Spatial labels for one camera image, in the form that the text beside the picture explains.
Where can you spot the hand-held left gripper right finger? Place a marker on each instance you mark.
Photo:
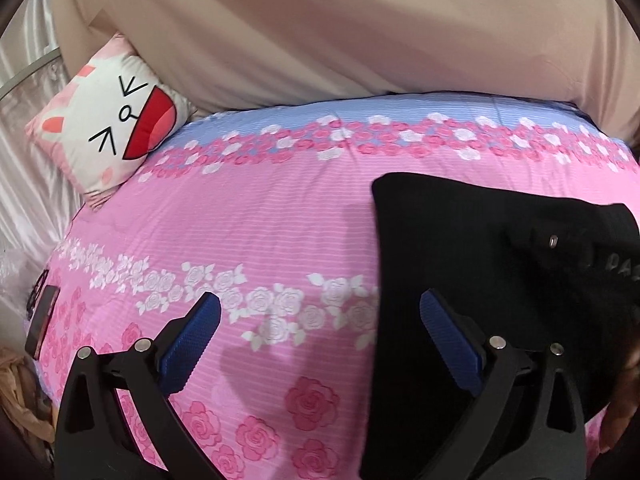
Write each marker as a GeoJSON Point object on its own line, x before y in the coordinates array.
{"type": "Point", "coordinates": [450, 342]}

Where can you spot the pink floral bed sheet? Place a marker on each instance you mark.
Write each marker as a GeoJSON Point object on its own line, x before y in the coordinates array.
{"type": "Point", "coordinates": [275, 235]}

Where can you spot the beige crumpled cloth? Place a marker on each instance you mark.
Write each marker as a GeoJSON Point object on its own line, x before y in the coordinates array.
{"type": "Point", "coordinates": [25, 400]}

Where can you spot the black smartphone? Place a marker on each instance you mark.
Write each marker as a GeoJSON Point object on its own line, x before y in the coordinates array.
{"type": "Point", "coordinates": [42, 320]}

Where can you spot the pale satin curtain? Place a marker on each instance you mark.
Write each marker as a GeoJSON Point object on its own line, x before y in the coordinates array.
{"type": "Point", "coordinates": [30, 185]}

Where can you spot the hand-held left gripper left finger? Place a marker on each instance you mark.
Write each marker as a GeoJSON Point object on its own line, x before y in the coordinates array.
{"type": "Point", "coordinates": [192, 340]}

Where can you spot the cartoon face pillow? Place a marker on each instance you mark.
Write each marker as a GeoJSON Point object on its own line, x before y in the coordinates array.
{"type": "Point", "coordinates": [115, 125]}

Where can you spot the black pants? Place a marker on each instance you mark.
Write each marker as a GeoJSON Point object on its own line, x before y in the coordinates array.
{"type": "Point", "coordinates": [450, 240]}

